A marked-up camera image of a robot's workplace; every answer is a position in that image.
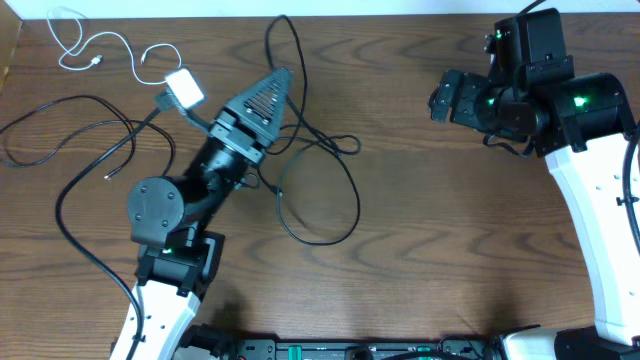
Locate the black usb cable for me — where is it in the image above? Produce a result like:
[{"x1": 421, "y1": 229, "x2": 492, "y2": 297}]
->
[
  {"x1": 0, "y1": 94, "x2": 177, "y2": 181},
  {"x1": 244, "y1": 14, "x2": 363, "y2": 247}
]

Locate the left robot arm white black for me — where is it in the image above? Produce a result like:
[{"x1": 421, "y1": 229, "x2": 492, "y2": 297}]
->
[{"x1": 111, "y1": 68, "x2": 293, "y2": 359}]

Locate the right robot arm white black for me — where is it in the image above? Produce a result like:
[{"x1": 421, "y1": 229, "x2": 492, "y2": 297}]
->
[{"x1": 428, "y1": 2, "x2": 639, "y2": 359}]

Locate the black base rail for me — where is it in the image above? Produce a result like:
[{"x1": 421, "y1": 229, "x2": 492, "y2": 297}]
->
[{"x1": 172, "y1": 324, "x2": 616, "y2": 360}]

